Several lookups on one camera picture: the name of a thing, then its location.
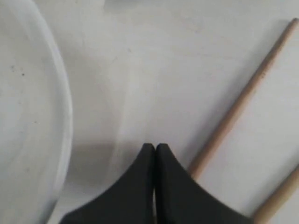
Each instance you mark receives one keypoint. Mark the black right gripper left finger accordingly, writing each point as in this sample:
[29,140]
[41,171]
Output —
[128,201]

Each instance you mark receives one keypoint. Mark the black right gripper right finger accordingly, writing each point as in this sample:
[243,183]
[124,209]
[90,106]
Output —
[180,200]

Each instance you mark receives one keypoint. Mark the brown wooden chopstick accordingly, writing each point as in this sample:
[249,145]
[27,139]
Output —
[278,198]
[226,124]

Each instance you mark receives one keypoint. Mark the white ceramic bowl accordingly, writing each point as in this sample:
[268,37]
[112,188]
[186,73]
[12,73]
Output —
[36,120]

